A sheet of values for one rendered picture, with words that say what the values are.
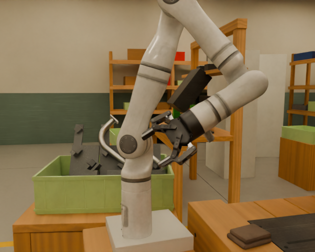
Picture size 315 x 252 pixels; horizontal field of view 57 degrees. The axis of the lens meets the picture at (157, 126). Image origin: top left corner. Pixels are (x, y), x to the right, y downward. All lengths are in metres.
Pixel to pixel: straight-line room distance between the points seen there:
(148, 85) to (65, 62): 6.79
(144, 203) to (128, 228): 0.09
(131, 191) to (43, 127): 6.86
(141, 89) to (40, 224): 0.76
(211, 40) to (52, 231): 0.98
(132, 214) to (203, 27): 0.56
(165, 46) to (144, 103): 0.17
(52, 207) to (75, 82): 6.25
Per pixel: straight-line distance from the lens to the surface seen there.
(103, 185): 1.32
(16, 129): 7.82
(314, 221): 1.14
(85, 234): 1.07
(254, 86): 0.76
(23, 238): 1.39
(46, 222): 1.34
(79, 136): 1.63
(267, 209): 1.23
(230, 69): 0.79
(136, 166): 0.89
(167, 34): 0.86
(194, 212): 1.11
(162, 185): 1.32
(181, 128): 0.76
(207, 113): 0.74
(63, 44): 7.61
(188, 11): 0.80
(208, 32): 0.79
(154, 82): 0.81
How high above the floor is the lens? 1.33
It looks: 7 degrees down
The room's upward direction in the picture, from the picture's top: straight up
